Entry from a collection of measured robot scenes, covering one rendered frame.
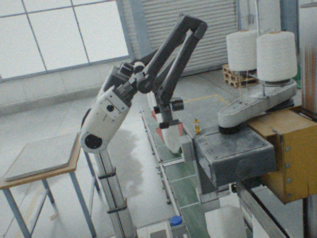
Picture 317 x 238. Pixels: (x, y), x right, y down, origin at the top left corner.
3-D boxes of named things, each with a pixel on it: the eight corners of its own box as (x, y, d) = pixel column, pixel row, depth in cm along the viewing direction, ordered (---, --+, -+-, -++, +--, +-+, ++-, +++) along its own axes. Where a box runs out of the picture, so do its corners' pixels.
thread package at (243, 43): (224, 70, 139) (219, 33, 133) (256, 63, 142) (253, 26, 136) (238, 76, 124) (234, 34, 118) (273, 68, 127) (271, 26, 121)
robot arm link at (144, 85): (182, 4, 138) (189, 8, 129) (202, 22, 145) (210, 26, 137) (130, 81, 147) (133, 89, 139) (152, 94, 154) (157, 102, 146)
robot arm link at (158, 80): (191, 41, 201) (190, 37, 191) (196, 47, 202) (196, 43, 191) (149, 88, 204) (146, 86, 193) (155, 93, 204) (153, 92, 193)
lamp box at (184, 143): (181, 155, 125) (177, 136, 122) (191, 153, 126) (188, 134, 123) (185, 163, 119) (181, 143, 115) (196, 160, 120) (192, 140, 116)
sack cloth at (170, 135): (162, 140, 363) (150, 83, 336) (179, 136, 366) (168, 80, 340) (167, 156, 320) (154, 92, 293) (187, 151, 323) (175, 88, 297)
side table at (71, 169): (49, 200, 346) (26, 143, 318) (102, 186, 358) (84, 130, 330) (28, 259, 259) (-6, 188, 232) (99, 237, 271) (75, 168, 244)
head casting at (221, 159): (197, 187, 133) (186, 127, 122) (247, 172, 137) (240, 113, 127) (219, 229, 105) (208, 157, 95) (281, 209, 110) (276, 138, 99)
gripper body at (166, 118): (179, 122, 151) (175, 109, 152) (159, 126, 149) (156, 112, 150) (178, 124, 158) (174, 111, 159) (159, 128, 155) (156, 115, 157)
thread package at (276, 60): (251, 78, 115) (247, 34, 109) (283, 71, 117) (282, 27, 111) (269, 85, 101) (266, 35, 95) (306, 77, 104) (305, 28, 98)
